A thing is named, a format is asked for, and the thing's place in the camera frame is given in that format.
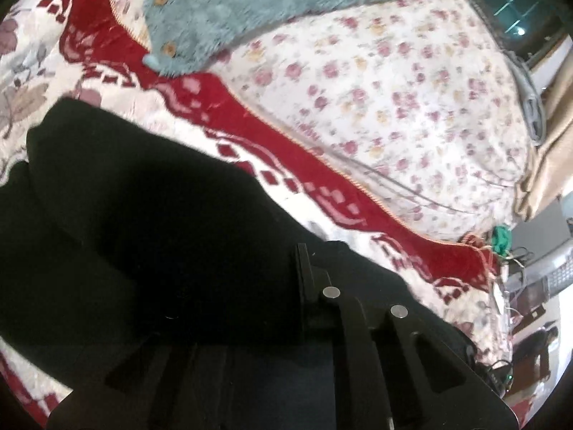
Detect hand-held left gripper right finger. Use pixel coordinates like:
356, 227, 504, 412
294, 242, 519, 430

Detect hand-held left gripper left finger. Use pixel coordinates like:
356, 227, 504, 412
46, 312, 233, 430

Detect black pants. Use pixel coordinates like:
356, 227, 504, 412
0, 97, 482, 430

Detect red and white patterned blanket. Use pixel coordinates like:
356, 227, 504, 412
0, 0, 515, 430

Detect green cloth tie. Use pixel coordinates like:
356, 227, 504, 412
490, 226, 512, 255

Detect floral quilt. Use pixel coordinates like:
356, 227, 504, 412
208, 0, 540, 243

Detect grey laptop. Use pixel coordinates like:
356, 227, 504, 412
510, 197, 573, 298

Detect beige curtain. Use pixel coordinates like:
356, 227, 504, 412
514, 38, 573, 222

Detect teal fuzzy buttoned garment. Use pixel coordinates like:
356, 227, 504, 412
141, 0, 472, 78

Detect black cable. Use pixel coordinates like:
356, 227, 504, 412
472, 357, 515, 397

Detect grey strap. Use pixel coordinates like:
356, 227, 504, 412
475, 2, 548, 146

